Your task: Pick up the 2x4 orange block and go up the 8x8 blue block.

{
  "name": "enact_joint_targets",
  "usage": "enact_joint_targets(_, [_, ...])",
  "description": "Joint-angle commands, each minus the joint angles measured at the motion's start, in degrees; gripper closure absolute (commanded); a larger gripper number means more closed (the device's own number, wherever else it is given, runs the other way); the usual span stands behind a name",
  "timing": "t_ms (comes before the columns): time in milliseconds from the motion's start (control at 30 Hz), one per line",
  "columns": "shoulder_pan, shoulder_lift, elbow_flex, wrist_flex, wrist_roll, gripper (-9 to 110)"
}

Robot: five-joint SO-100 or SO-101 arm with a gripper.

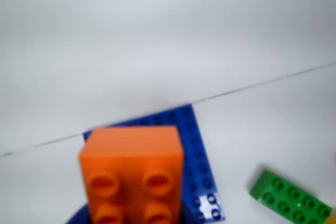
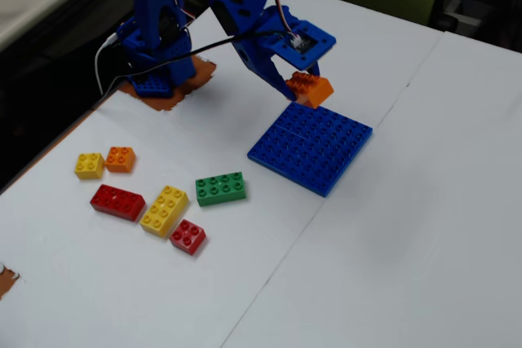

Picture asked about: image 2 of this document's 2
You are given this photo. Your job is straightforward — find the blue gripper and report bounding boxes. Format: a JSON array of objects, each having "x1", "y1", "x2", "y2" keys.
[{"x1": 232, "y1": 6, "x2": 322, "y2": 104}]

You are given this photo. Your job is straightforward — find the red 2x2 toy block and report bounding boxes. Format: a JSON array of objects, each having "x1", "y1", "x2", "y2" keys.
[{"x1": 169, "y1": 218, "x2": 207, "y2": 257}]

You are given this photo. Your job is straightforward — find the red 2x4 toy block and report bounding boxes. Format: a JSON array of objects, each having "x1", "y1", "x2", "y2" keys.
[{"x1": 89, "y1": 183, "x2": 147, "y2": 222}]

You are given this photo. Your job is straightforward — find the blue 8x8 toy baseplate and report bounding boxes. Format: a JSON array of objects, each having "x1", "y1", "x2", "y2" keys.
[{"x1": 246, "y1": 102, "x2": 374, "y2": 198}]

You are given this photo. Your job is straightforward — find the yellow 2x4 toy block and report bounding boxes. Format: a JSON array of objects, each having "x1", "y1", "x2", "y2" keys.
[{"x1": 139, "y1": 184, "x2": 190, "y2": 239}]

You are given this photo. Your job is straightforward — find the green 2x4 toy block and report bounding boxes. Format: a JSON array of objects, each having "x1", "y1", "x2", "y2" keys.
[{"x1": 195, "y1": 171, "x2": 248, "y2": 207}]

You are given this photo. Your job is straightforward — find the orange 2x4 toy block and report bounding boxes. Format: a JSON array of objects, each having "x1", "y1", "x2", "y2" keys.
[{"x1": 285, "y1": 71, "x2": 335, "y2": 110}]

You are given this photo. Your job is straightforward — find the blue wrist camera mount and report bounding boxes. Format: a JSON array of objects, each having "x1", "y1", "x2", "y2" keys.
[{"x1": 270, "y1": 20, "x2": 338, "y2": 72}]

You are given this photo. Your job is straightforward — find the white cable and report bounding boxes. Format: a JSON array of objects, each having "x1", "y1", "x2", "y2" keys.
[{"x1": 94, "y1": 33, "x2": 119, "y2": 97}]

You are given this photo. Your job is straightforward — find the orange 2x2 toy block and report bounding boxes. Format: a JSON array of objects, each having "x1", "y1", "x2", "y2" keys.
[{"x1": 104, "y1": 146, "x2": 137, "y2": 174}]

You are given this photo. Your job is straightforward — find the yellow 2x2 toy block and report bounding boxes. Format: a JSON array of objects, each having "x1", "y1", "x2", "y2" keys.
[{"x1": 74, "y1": 152, "x2": 106, "y2": 180}]

